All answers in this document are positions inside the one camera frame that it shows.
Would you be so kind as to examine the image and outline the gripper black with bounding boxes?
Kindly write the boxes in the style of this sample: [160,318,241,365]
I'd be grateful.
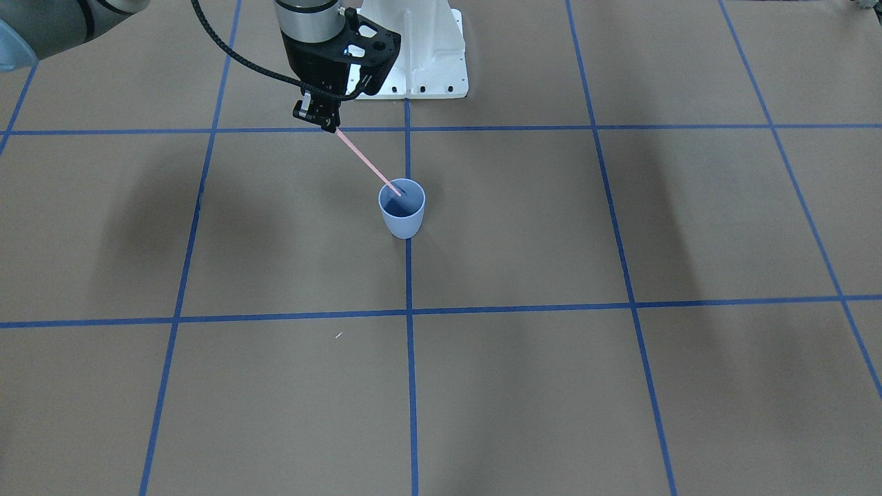
[281,34,356,133]

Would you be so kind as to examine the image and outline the pink chopstick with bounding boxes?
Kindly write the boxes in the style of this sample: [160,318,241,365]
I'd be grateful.
[334,127,402,198]

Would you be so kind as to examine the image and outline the blue cup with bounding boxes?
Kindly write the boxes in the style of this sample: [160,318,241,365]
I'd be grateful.
[378,178,427,240]

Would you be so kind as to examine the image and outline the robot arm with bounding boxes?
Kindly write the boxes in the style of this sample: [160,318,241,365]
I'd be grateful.
[1,1,373,133]

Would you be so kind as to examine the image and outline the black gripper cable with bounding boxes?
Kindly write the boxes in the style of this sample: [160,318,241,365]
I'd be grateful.
[190,0,359,103]

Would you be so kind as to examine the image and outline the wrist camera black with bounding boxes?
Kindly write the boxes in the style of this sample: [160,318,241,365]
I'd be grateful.
[342,8,402,96]

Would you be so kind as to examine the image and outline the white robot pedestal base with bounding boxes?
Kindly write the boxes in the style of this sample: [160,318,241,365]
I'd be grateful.
[357,1,469,100]

